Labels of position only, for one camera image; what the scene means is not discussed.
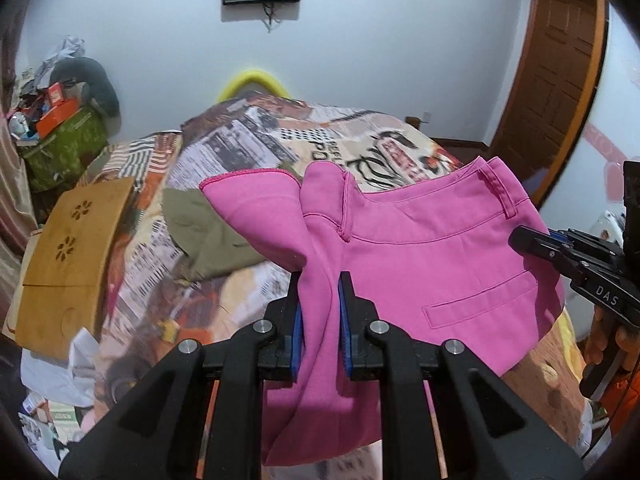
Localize wooden board with flower cutouts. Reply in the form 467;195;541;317
15;176;136;361

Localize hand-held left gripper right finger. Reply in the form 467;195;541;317
338;271;586;480

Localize pile of white papers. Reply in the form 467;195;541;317
20;330;101;461

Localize orange box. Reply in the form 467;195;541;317
36;97;81;138

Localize pink pants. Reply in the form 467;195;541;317
199;156;566;467

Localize printed blanket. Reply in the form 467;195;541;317
2;96;601;480

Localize grey cushion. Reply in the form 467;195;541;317
50;57;121;116

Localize green cardboard box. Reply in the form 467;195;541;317
17;105;108;193

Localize black hanging cable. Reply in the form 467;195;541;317
260;1;281;33

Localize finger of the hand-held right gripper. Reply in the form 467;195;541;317
509;225;578;276
547;229;623;261

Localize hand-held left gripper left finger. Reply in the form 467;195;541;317
59;271;306;480

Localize wooden door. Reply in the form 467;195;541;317
492;0;608;206

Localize striped brown curtain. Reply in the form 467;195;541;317
0;20;38;311

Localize yellow headboard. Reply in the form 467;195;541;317
217;71;292;103

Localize person's right hand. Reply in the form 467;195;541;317
582;305;640;378

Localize olive green shorts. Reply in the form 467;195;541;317
162;187;273;283

